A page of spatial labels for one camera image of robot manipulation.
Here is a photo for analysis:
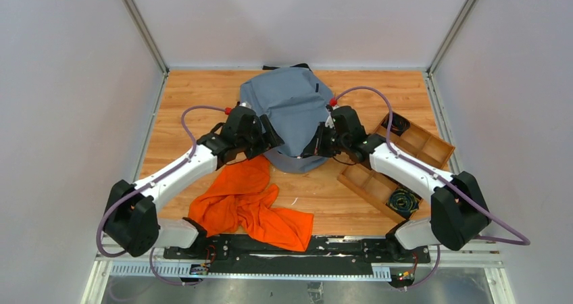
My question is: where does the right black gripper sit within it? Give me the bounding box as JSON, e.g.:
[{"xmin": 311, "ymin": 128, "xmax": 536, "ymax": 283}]
[{"xmin": 304, "ymin": 122, "xmax": 350, "ymax": 158}]

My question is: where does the blue grey backpack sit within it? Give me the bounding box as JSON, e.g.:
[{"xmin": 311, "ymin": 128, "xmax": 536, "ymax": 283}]
[{"xmin": 239, "ymin": 63, "xmax": 334, "ymax": 174}]

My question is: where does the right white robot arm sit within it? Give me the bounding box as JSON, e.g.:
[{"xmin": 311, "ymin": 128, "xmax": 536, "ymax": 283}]
[{"xmin": 301, "ymin": 106, "xmax": 491, "ymax": 262}]

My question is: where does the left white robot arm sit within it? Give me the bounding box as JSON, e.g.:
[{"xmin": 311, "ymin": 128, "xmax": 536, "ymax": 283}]
[{"xmin": 96, "ymin": 104, "xmax": 284, "ymax": 259}]

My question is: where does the orange cloth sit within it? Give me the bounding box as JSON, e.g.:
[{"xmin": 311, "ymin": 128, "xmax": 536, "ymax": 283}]
[{"xmin": 188, "ymin": 156, "xmax": 314, "ymax": 252}]

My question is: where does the wooden compartment tray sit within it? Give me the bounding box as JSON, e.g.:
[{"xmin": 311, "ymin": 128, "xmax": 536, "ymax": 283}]
[{"xmin": 337, "ymin": 113, "xmax": 455, "ymax": 223}]

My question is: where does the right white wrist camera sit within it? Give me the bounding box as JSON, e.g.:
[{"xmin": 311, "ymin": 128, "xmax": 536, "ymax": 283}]
[{"xmin": 325, "ymin": 110, "xmax": 334, "ymax": 128}]

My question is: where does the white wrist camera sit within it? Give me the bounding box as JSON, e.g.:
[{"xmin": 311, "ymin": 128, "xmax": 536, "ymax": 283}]
[
  {"xmin": 238, "ymin": 102, "xmax": 252, "ymax": 109},
  {"xmin": 325, "ymin": 110, "xmax": 334, "ymax": 128}
]

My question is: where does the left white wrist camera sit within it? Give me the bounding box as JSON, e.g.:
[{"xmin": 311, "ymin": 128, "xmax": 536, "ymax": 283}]
[{"xmin": 238, "ymin": 102, "xmax": 252, "ymax": 109}]

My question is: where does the coiled cable in tray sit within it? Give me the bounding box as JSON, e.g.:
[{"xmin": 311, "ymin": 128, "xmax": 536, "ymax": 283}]
[{"xmin": 386, "ymin": 188, "xmax": 422, "ymax": 219}]

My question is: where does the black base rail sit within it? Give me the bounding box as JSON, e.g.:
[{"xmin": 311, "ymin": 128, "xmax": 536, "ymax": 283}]
[{"xmin": 159, "ymin": 234, "xmax": 430, "ymax": 276}]

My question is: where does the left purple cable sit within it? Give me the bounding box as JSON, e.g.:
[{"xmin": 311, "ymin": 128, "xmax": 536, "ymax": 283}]
[{"xmin": 96, "ymin": 105, "xmax": 245, "ymax": 288}]

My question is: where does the purple cable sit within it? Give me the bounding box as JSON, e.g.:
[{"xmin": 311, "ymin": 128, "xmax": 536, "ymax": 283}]
[
  {"xmin": 328, "ymin": 86, "xmax": 532, "ymax": 290},
  {"xmin": 96, "ymin": 105, "xmax": 245, "ymax": 288}
]

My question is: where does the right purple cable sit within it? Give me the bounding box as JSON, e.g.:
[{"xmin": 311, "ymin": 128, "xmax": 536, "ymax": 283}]
[{"xmin": 328, "ymin": 86, "xmax": 532, "ymax": 290}]

